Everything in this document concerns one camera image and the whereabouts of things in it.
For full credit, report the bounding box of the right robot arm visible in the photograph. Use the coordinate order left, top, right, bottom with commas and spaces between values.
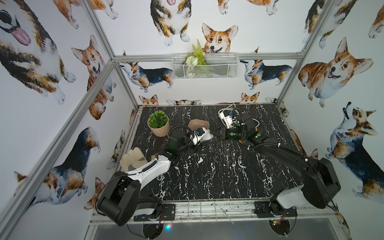
218, 107, 341, 216

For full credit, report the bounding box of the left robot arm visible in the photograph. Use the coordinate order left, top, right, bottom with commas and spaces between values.
95, 126, 204, 226

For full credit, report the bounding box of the pink panda bowl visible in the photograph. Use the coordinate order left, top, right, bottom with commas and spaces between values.
188, 119, 210, 131

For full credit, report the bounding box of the pink pot green plant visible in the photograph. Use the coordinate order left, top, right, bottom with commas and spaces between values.
148, 111, 170, 138

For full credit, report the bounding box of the artificial fern white flower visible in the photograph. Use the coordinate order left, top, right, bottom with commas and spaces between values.
183, 40, 209, 79

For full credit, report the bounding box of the white power strip cable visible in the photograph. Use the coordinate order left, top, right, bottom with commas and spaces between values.
217, 103, 260, 128

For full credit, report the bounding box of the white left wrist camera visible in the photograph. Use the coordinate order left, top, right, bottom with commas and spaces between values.
191, 127, 214, 146

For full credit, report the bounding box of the white wire mesh basket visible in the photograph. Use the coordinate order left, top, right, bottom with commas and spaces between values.
172, 53, 240, 79

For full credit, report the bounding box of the front mounting rail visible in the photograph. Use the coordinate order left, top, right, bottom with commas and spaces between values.
89, 198, 335, 226

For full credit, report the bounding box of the aluminium frame rear rail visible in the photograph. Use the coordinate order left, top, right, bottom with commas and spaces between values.
114, 52, 304, 63

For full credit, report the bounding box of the aluminium frame rail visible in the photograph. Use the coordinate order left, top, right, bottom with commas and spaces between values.
114, 52, 304, 63
1, 60, 115, 240

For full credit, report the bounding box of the aluminium frame post right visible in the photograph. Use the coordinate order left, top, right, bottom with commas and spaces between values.
276, 0, 337, 107

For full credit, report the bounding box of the aluminium frame post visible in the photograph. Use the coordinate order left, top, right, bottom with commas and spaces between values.
80, 1, 139, 110
276, 0, 337, 107

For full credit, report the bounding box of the aluminium frame post left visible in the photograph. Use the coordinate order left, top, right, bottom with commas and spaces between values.
80, 1, 139, 110

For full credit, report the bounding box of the aluminium frame left rail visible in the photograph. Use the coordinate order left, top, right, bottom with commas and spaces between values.
1, 60, 115, 240

